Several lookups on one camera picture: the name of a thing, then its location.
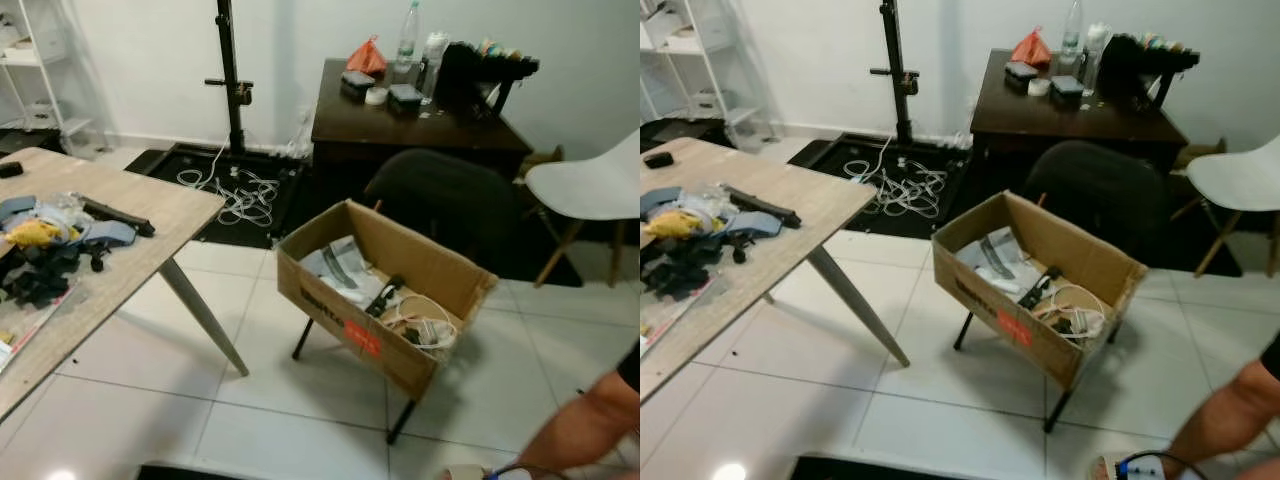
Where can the black parts pile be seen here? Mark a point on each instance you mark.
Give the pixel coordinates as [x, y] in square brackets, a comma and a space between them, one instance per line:
[40, 275]
[685, 265]

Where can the blue grey cloth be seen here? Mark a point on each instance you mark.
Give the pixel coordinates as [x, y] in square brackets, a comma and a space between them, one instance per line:
[750, 223]
[110, 235]

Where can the long black bar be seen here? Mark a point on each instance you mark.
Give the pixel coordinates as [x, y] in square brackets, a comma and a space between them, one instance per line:
[115, 215]
[760, 205]

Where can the black desk rack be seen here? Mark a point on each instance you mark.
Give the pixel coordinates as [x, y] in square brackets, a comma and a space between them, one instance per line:
[470, 70]
[1130, 62]

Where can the black chair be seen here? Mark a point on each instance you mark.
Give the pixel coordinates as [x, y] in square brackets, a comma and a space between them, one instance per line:
[1095, 190]
[440, 195]

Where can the small black block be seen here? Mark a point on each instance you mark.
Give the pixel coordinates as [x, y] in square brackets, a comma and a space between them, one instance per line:
[657, 159]
[8, 169]

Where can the black tool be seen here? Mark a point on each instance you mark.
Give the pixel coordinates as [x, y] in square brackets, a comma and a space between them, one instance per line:
[1040, 285]
[385, 295]

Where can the small black case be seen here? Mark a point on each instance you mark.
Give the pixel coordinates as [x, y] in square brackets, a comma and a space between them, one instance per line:
[405, 97]
[1020, 73]
[1067, 88]
[356, 82]

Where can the printed magazine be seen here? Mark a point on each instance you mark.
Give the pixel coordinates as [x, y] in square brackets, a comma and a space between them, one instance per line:
[665, 315]
[25, 320]

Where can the brown cardboard box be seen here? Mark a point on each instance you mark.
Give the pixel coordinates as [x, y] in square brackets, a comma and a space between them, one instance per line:
[330, 300]
[985, 290]

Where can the white shelf rack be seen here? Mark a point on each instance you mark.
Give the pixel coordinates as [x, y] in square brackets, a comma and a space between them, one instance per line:
[700, 45]
[40, 58]

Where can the white tape roll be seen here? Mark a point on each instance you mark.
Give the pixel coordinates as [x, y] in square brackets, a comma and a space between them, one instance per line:
[1039, 87]
[376, 96]

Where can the orange bag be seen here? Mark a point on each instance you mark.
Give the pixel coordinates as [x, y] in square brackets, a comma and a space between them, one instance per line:
[367, 58]
[1030, 48]

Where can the black floor mat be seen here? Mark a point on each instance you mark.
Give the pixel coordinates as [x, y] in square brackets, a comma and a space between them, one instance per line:
[165, 162]
[830, 155]

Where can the white shell chair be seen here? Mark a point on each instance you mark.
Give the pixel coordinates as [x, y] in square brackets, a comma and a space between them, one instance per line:
[1240, 180]
[590, 185]

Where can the dark wooden desk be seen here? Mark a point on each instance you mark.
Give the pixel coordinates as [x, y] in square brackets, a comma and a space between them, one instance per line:
[400, 130]
[1060, 125]

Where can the clear plastic bottle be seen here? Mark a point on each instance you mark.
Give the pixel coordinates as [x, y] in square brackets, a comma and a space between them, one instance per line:
[1072, 28]
[407, 35]

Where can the yellow crumpled trash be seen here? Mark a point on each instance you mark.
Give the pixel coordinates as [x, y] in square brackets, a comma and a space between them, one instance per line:
[35, 232]
[675, 222]

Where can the clear drinking flask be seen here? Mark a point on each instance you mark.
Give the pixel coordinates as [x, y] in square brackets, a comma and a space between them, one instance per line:
[1097, 45]
[435, 55]

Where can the clear plastic wrap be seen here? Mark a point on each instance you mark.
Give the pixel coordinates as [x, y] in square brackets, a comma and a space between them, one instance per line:
[705, 198]
[60, 208]

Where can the black flat floor object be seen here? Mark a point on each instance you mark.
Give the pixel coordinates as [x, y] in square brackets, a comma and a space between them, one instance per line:
[850, 468]
[190, 472]

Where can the light wooden table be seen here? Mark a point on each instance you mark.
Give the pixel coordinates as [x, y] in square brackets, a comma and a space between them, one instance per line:
[800, 210]
[150, 215]

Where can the black stand pole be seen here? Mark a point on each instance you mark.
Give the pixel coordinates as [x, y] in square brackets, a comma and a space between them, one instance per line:
[230, 70]
[893, 60]

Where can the white printed paper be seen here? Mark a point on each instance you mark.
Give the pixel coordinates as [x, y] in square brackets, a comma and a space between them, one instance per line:
[340, 265]
[990, 255]

